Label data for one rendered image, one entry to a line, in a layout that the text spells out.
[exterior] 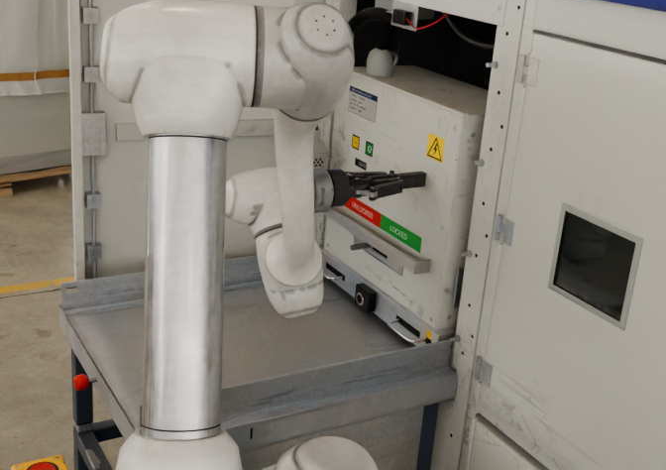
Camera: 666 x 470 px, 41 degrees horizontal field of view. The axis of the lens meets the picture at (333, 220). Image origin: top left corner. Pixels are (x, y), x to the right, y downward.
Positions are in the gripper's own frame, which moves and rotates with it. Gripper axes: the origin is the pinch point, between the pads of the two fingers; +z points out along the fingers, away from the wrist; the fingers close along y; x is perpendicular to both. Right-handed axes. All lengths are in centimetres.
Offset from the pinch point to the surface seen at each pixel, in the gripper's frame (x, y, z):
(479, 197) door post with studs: 0.5, 15.4, 6.0
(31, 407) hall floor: -123, -141, -51
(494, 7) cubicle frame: 37.1, 12.8, 5.7
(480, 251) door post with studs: -9.7, 18.3, 5.6
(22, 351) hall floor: -122, -183, -46
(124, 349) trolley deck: -38, -19, -55
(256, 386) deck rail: -32, 14, -40
